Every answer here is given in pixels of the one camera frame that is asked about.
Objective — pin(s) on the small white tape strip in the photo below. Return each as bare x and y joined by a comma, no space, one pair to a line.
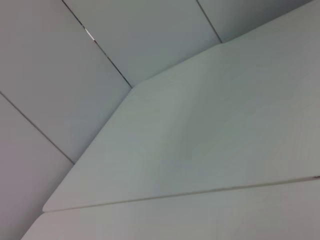
89,34

